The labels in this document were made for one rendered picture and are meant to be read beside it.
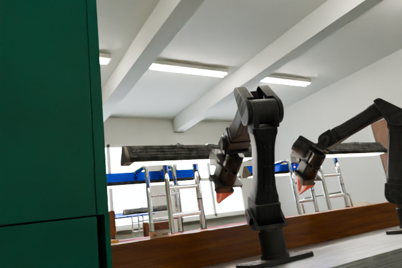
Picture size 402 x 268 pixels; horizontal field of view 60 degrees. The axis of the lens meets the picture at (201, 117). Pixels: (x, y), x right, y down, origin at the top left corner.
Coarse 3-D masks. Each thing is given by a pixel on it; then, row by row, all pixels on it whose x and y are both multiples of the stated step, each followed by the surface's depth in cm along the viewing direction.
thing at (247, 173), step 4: (284, 164) 243; (296, 164) 248; (244, 168) 226; (248, 168) 226; (276, 168) 236; (280, 168) 237; (284, 168) 239; (292, 168) 242; (296, 168) 244; (244, 172) 226; (248, 172) 222; (276, 172) 233; (280, 172) 234; (284, 172) 236; (288, 172) 238; (244, 176) 226; (248, 176) 223
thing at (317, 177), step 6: (306, 162) 137; (306, 168) 136; (312, 168) 134; (318, 168) 135; (294, 174) 138; (300, 174) 137; (306, 174) 136; (312, 174) 135; (300, 180) 135; (306, 180) 134; (312, 180) 136; (318, 180) 138
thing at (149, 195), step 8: (144, 168) 177; (168, 168) 188; (176, 176) 184; (176, 184) 181; (176, 192) 180; (176, 200) 178; (152, 208) 171; (176, 208) 177; (152, 216) 169; (152, 224) 168
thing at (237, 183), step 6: (222, 174) 113; (228, 174) 112; (234, 174) 112; (210, 180) 115; (216, 180) 114; (222, 180) 114; (228, 180) 113; (234, 180) 114; (216, 186) 112; (222, 186) 112; (228, 186) 113; (234, 186) 114; (240, 186) 116
